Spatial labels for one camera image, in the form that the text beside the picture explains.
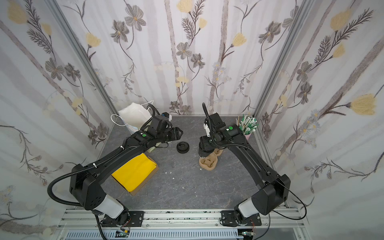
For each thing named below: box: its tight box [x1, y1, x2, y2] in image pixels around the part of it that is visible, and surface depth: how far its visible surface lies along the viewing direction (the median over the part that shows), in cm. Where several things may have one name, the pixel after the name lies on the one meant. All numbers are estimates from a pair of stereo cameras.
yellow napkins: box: [111, 153, 157, 193], surface depth 86 cm
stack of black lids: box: [176, 141, 190, 154], surface depth 101 cm
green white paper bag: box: [110, 100, 154, 131], surface depth 95 cm
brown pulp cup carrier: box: [199, 148, 224, 171], surface depth 92 cm
